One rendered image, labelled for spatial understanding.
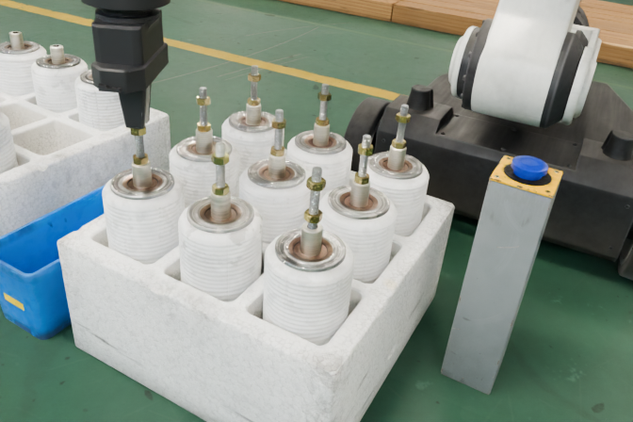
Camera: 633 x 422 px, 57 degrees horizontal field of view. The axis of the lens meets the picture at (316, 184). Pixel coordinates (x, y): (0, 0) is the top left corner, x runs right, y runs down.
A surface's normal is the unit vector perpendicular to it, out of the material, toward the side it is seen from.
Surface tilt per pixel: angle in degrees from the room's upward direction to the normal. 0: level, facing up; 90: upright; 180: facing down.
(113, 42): 90
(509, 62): 63
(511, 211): 90
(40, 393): 0
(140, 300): 90
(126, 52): 90
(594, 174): 46
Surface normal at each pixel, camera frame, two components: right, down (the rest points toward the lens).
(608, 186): -0.27, -0.31
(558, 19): -0.35, -0.09
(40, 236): 0.86, 0.28
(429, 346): 0.07, -0.86
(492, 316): -0.49, 0.40
